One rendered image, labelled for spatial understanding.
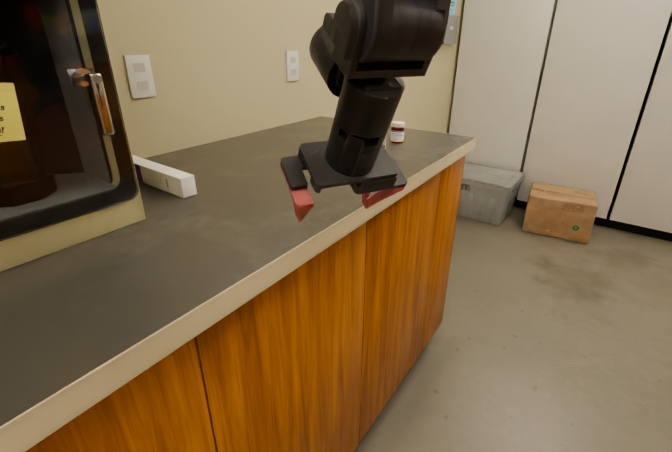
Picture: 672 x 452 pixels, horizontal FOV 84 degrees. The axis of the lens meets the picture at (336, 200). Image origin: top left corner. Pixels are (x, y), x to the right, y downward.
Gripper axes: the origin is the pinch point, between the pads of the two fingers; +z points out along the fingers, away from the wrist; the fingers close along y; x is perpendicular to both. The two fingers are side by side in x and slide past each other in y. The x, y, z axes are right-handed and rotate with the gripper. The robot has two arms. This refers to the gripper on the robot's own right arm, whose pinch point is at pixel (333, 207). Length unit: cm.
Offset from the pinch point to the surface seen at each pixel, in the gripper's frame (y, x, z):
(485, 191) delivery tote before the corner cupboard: -184, -85, 139
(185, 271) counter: 19.3, -3.3, 14.2
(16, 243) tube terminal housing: 41.4, -15.7, 17.2
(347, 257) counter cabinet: -12.9, -7.4, 31.0
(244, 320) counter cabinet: 12.2, 3.5, 21.6
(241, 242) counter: 10.2, -7.9, 16.8
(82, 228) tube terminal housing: 33.9, -18.8, 20.2
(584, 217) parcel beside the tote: -221, -38, 120
